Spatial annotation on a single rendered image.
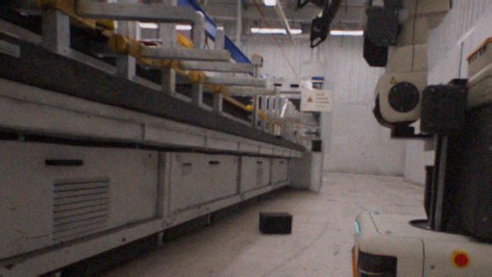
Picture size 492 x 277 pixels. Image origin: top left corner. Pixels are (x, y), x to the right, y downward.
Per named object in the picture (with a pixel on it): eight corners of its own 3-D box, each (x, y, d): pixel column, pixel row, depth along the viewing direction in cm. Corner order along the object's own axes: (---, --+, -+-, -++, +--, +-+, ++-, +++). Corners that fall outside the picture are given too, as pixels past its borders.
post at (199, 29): (201, 123, 161) (205, 14, 158) (198, 122, 157) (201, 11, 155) (193, 123, 161) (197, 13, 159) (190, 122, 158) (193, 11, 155)
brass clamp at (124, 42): (153, 64, 117) (153, 49, 117) (126, 51, 104) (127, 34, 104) (135, 63, 118) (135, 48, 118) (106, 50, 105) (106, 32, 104)
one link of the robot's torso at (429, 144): (439, 152, 137) (444, 88, 135) (463, 149, 109) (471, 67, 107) (369, 148, 139) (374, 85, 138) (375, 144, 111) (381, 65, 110)
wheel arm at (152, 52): (231, 65, 112) (231, 51, 111) (227, 62, 108) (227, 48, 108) (97, 58, 116) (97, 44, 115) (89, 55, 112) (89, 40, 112)
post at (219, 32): (221, 123, 186) (224, 29, 183) (218, 122, 182) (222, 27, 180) (214, 123, 186) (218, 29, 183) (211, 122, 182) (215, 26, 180)
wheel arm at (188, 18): (197, 28, 87) (197, 10, 86) (190, 22, 83) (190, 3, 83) (22, 18, 91) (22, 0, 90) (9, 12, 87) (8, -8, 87)
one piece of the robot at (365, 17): (396, 68, 142) (401, 12, 141) (408, 45, 115) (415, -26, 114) (356, 66, 144) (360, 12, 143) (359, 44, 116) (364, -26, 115)
